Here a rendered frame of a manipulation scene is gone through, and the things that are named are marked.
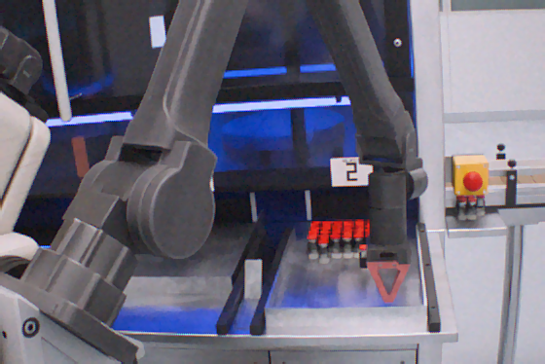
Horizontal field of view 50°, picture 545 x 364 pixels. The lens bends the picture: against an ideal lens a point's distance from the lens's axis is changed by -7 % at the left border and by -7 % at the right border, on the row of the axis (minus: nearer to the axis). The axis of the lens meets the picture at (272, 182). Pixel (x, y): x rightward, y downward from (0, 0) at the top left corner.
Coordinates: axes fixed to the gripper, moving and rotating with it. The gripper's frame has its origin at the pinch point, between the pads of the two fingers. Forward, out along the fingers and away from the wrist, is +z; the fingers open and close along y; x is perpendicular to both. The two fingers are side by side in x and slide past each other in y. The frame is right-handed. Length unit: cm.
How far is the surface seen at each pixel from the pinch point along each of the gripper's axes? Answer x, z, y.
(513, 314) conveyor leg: -33, 25, 57
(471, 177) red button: -17.6, -14.3, 30.9
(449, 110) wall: -67, -14, 502
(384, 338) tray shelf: 0.6, 6.0, -2.3
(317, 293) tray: 12.4, 2.8, 11.1
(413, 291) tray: -4.4, 2.6, 10.7
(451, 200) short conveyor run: -15.2, -6.9, 46.8
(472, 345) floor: -35, 68, 138
